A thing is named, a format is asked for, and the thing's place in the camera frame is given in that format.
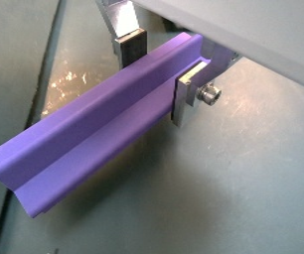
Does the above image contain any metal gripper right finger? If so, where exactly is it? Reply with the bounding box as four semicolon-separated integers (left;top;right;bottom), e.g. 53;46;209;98
171;38;237;127

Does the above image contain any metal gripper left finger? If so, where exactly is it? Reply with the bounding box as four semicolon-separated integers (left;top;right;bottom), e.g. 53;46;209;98
94;0;146;68

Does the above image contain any purple star-profile bar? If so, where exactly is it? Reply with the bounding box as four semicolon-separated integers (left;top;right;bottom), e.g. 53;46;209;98
0;33;203;217

